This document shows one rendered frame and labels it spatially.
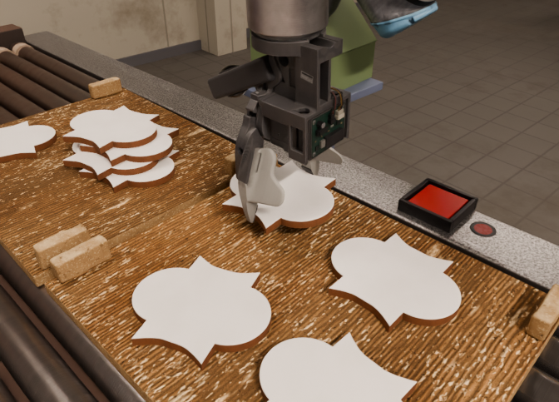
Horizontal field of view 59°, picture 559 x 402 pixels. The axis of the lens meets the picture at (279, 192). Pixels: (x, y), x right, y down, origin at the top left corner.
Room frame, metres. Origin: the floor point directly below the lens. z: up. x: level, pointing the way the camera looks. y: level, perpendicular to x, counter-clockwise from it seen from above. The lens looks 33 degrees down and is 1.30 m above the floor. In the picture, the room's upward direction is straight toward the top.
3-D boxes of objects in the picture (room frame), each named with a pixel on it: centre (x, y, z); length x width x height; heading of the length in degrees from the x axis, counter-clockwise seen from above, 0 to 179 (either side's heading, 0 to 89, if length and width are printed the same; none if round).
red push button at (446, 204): (0.55, -0.21, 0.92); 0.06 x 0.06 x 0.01; 47
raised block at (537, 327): (0.33, -0.25, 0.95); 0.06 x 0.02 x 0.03; 136
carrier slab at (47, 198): (0.66, 0.28, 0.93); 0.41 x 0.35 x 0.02; 45
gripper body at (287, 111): (0.47, -0.02, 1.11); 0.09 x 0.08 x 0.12; 47
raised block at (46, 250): (0.43, 0.24, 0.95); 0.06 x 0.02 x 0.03; 135
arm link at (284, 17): (0.48, -0.01, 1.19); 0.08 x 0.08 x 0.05
